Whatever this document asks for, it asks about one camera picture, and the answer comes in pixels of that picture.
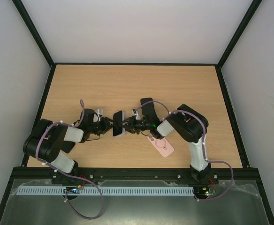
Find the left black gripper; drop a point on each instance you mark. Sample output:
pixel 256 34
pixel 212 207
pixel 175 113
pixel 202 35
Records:
pixel 106 125

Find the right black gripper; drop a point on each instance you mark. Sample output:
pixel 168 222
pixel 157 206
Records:
pixel 131 125

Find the lavender phone case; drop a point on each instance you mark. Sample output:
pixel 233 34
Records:
pixel 122 123

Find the light blue phone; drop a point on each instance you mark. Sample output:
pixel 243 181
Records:
pixel 117 123

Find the black object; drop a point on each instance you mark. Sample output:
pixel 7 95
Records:
pixel 67 146

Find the pink phone case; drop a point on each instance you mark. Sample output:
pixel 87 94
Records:
pixel 162 146

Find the black phone case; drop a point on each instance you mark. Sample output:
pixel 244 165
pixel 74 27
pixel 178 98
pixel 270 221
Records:
pixel 148 110

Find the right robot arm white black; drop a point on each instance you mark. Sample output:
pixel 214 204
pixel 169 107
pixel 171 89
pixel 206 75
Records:
pixel 189 124

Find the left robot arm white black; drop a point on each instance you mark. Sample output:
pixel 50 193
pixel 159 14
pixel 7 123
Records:
pixel 50 142

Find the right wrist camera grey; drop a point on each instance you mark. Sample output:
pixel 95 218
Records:
pixel 135 114

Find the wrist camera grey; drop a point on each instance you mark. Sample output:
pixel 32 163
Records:
pixel 135 114
pixel 97 115

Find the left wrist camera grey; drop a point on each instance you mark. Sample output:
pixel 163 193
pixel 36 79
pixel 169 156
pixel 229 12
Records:
pixel 97 115

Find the grey slotted cable duct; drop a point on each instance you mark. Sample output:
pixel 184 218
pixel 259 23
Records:
pixel 106 191

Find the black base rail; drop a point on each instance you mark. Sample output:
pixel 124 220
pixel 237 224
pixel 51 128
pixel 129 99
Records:
pixel 179 176

